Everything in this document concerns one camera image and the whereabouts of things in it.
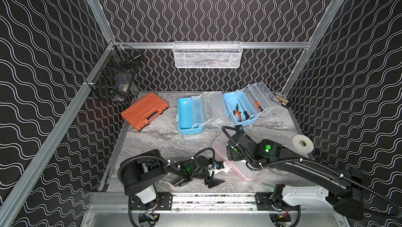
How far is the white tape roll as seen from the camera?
0.94 meters

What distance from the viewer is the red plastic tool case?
1.00 m

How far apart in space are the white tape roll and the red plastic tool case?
0.86 meters
